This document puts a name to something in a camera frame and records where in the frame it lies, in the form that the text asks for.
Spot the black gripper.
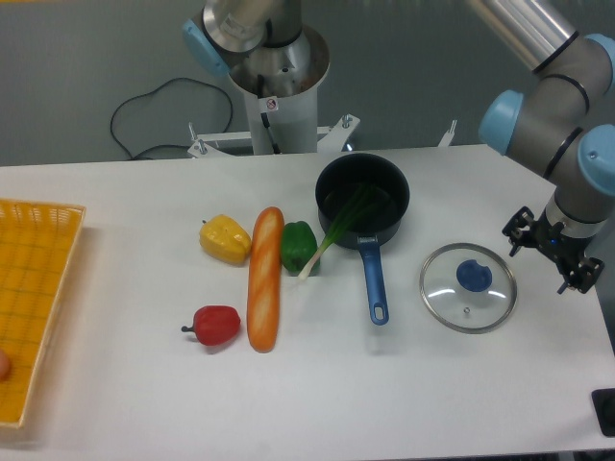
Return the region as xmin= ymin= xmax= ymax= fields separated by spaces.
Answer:
xmin=502 ymin=204 xmax=604 ymax=294

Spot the glass pot lid blue knob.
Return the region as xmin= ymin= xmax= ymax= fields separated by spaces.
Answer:
xmin=419 ymin=242 xmax=518 ymax=334

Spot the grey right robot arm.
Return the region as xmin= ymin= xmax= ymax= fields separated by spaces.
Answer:
xmin=469 ymin=1 xmax=614 ymax=293

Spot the black corner object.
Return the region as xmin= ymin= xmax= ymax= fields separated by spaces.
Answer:
xmin=591 ymin=388 xmax=615 ymax=438

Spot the green spring onion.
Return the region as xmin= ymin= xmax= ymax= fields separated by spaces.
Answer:
xmin=298 ymin=183 xmax=391 ymax=280

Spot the dark blue saucepan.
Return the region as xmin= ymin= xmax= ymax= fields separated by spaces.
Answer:
xmin=315 ymin=153 xmax=410 ymax=326

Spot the green bell pepper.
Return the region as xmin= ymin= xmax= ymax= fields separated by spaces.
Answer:
xmin=281 ymin=221 xmax=318 ymax=275

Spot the baguette bread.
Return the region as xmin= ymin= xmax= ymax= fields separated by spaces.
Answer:
xmin=247 ymin=206 xmax=284 ymax=353

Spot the yellow bell pepper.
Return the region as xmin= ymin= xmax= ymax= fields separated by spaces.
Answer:
xmin=199 ymin=214 xmax=252 ymax=265

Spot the red bell pepper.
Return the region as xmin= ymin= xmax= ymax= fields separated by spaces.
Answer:
xmin=181 ymin=305 xmax=241 ymax=347

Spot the yellow woven basket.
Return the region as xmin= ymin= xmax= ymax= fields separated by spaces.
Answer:
xmin=1 ymin=199 xmax=86 ymax=428

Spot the white pedestal base frame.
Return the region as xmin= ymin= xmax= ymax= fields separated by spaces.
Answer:
xmin=185 ymin=113 xmax=458 ymax=158

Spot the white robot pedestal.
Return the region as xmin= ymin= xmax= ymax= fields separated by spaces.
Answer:
xmin=230 ymin=26 xmax=330 ymax=155

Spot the black cable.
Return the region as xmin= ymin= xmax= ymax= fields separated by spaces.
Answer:
xmin=110 ymin=77 xmax=234 ymax=160

